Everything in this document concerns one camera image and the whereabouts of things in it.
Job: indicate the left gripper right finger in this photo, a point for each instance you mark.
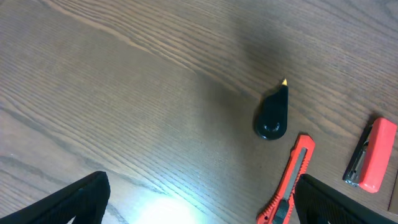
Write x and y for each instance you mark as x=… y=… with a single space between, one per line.
x=316 y=202

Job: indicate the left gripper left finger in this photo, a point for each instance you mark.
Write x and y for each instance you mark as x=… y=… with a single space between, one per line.
x=83 y=201

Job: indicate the red utility knife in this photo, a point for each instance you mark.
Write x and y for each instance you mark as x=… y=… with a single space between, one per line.
x=280 y=206

